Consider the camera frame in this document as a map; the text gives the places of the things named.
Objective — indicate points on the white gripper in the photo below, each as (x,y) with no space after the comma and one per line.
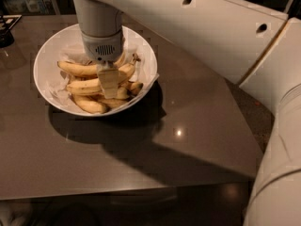
(102,47)

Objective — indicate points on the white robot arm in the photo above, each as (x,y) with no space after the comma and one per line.
(257,49)

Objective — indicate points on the long middle yellow banana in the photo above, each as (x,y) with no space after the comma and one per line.
(91,85)

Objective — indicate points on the small right yellow banana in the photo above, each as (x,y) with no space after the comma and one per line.
(122,93)

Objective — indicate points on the far right banana tip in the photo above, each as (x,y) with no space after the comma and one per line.
(134,87)

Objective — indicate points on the bottom middle yellow banana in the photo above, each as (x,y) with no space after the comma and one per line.
(112,103)

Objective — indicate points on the white paper bowl liner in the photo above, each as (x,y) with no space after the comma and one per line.
(78,89)

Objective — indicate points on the top yellow banana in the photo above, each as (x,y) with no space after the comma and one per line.
(91,69)

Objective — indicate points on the bottom left yellow banana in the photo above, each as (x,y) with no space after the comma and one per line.
(89,105)

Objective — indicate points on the white bowl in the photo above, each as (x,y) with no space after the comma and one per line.
(50,66)

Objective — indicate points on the bottles on background shelf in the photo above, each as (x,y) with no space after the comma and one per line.
(29,7)

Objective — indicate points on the black object at left edge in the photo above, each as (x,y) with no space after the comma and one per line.
(6,24)

